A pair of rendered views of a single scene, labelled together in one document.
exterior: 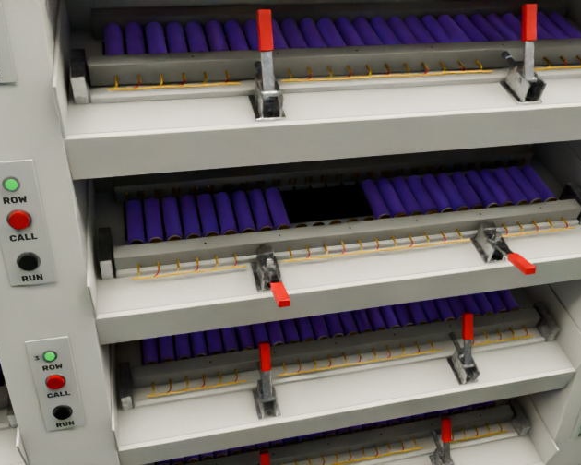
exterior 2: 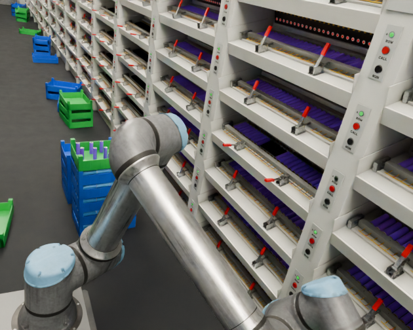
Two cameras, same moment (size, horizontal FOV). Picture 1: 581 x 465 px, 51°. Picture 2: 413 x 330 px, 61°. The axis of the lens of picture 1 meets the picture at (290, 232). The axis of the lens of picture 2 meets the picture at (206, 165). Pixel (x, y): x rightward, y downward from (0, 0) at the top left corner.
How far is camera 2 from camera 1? 1.15 m
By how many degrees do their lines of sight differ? 61
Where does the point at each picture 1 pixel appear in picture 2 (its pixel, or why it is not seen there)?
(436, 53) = (293, 112)
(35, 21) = (222, 65)
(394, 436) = (257, 244)
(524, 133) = (290, 143)
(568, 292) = not seen: hidden behind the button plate
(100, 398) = (206, 152)
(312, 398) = (237, 196)
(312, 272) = (246, 154)
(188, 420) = (217, 177)
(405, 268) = (259, 168)
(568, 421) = (286, 283)
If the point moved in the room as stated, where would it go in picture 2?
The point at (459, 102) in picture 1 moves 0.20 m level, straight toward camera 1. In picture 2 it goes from (280, 124) to (220, 114)
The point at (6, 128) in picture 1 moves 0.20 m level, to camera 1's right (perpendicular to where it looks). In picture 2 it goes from (214, 83) to (228, 99)
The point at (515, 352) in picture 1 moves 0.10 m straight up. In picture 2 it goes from (287, 239) to (295, 217)
